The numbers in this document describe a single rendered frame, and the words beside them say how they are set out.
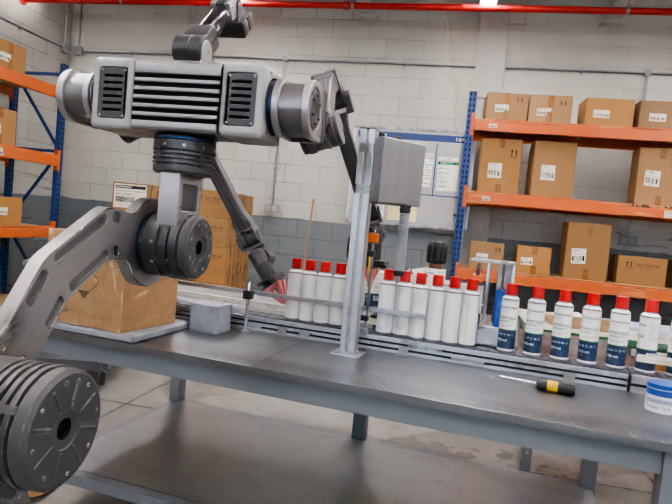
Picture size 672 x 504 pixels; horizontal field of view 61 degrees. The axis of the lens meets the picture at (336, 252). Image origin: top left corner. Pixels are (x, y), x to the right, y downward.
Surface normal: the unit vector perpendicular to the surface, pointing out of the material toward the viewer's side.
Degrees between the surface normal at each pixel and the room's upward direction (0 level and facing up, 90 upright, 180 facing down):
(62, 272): 90
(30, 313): 90
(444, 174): 90
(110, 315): 90
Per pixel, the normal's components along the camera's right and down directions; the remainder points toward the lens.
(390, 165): 0.60, 0.10
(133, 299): 0.92, 0.11
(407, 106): -0.20, 0.04
